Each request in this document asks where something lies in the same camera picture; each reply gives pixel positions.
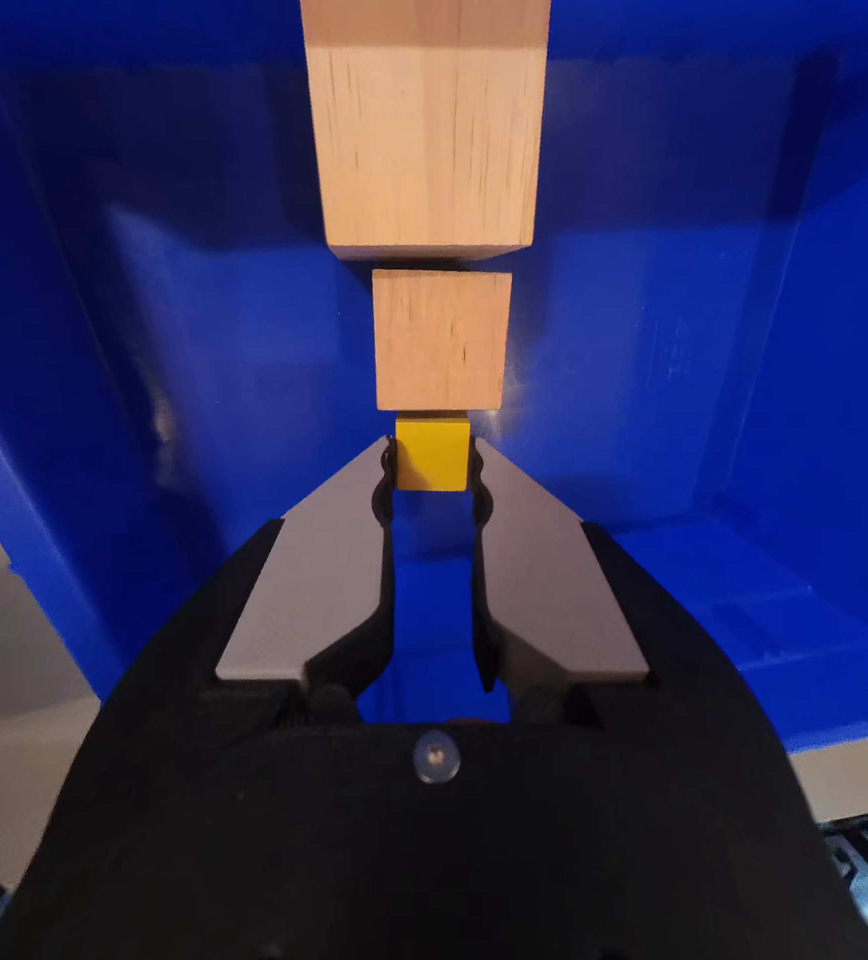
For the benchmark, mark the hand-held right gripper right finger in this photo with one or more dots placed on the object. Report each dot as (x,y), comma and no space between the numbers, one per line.
(554,592)

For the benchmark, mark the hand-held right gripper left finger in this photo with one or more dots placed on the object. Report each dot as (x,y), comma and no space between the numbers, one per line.
(314,592)

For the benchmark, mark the small yellow cube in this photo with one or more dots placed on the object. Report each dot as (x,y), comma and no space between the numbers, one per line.
(432,454)

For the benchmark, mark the medium wooden cube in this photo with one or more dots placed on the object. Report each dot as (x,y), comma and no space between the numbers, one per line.
(441,341)

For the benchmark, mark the blue plastic bin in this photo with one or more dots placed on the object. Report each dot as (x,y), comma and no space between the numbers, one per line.
(666,337)

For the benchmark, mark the large wooden cube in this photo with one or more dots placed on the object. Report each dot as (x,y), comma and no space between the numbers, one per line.
(426,124)

